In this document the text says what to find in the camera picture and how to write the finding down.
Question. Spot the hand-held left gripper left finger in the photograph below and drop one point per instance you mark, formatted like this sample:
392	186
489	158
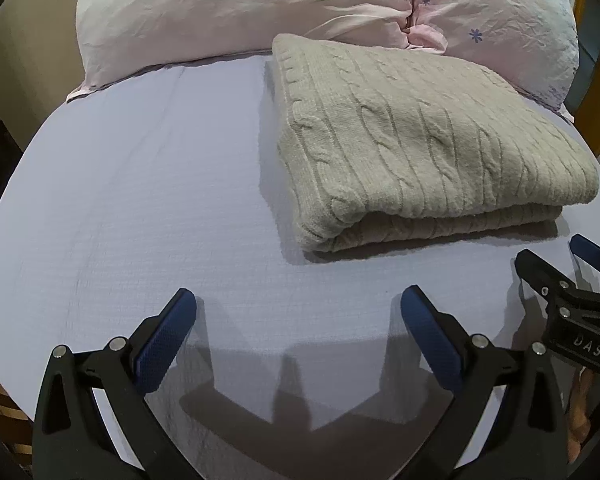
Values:
162	342

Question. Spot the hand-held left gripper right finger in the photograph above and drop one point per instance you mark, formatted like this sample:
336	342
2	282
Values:
432	342

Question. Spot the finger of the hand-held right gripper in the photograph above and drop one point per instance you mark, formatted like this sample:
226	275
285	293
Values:
592	254
542	272

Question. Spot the person's right hand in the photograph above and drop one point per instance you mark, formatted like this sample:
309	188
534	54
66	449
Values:
581	410

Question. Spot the light purple bed sheet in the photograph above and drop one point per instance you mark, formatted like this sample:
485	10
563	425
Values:
154	200

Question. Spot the pink floral pillow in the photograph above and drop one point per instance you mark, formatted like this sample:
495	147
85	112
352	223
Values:
500	15
240	7

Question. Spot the wooden bed frame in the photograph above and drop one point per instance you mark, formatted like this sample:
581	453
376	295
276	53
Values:
597	70

